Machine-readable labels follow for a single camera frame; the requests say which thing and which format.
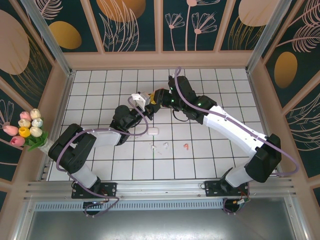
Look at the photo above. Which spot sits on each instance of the white earbud charging case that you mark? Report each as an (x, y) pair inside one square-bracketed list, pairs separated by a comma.
[(152, 131)]

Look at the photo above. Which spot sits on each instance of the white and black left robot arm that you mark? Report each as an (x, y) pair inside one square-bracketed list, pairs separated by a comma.
[(105, 138)]

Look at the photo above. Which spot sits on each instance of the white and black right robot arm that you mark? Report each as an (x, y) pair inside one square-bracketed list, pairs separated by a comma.
[(225, 122)]

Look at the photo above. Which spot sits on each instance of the white ribbed vase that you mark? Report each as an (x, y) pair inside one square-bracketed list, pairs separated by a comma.
[(46, 147)]

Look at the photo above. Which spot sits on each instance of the artificial tulip bouquet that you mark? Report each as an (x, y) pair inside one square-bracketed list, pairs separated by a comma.
[(25, 131)]

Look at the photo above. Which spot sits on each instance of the grey metal sheet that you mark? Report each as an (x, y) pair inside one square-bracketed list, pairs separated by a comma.
[(160, 225)]

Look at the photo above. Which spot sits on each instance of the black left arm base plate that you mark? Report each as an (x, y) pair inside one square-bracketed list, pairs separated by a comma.
[(110, 190)]

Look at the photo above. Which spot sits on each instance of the aluminium mounting rail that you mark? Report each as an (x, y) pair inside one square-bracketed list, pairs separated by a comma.
[(160, 187)]

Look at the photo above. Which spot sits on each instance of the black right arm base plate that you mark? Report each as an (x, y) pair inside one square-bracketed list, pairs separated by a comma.
[(212, 188)]

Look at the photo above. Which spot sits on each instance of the aluminium side rail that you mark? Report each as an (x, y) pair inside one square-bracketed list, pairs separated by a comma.
[(43, 172)]

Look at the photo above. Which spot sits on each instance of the aluminium corner post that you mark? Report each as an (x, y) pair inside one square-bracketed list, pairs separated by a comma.
[(268, 32), (46, 32)]

